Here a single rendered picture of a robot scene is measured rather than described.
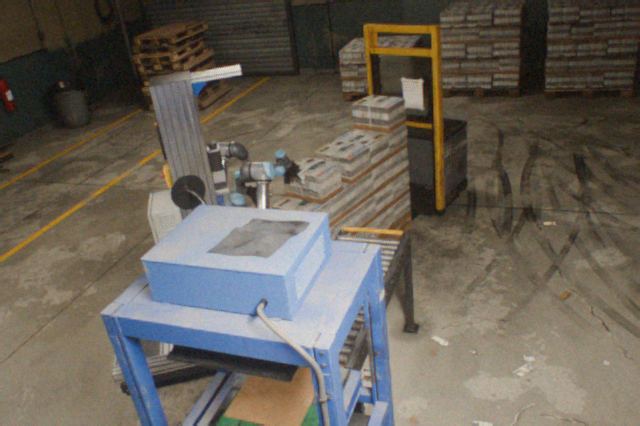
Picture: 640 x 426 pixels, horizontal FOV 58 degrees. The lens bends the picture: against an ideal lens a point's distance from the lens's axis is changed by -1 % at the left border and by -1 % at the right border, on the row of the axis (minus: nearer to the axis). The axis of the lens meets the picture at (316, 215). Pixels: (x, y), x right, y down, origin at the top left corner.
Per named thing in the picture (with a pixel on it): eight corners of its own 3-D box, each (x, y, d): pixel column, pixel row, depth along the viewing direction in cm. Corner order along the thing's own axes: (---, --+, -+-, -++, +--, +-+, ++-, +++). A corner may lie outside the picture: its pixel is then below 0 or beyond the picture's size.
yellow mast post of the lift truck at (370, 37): (376, 196, 612) (362, 25, 531) (381, 193, 617) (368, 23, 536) (384, 198, 606) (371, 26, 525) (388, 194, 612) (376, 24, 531)
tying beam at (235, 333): (195, 245, 284) (190, 227, 279) (381, 263, 250) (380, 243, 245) (107, 333, 229) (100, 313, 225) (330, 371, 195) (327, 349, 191)
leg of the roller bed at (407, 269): (407, 325, 435) (403, 248, 404) (415, 326, 433) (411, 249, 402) (406, 330, 431) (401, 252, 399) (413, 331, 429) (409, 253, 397)
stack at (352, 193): (285, 291, 493) (270, 205, 455) (363, 230, 570) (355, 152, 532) (321, 305, 470) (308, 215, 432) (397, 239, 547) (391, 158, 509)
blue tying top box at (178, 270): (209, 242, 264) (200, 203, 255) (333, 254, 242) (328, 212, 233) (153, 301, 227) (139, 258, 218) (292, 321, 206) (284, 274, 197)
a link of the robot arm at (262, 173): (255, 243, 391) (254, 162, 389) (277, 243, 387) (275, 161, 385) (249, 244, 379) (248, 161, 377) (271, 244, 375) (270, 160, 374)
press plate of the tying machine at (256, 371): (230, 285, 279) (229, 280, 278) (337, 298, 259) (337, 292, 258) (167, 362, 235) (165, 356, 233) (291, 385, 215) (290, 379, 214)
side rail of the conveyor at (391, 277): (404, 248, 404) (403, 233, 398) (411, 249, 402) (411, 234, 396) (345, 384, 295) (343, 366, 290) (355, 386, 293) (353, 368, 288)
